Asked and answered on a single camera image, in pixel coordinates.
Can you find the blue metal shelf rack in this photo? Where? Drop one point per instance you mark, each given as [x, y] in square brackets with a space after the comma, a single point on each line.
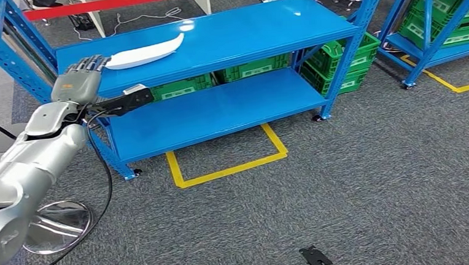
[429, 14]
[232, 30]

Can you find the person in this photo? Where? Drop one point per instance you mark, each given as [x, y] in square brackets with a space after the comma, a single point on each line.
[47, 0]

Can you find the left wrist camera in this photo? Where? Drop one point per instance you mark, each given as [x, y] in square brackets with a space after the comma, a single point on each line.
[138, 98]

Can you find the white curved plastic part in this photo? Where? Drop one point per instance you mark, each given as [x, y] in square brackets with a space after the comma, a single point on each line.
[144, 55]

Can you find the red barrier belt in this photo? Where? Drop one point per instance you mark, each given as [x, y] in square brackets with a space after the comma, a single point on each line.
[128, 0]

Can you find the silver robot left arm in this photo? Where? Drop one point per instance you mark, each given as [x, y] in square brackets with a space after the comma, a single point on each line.
[36, 160]

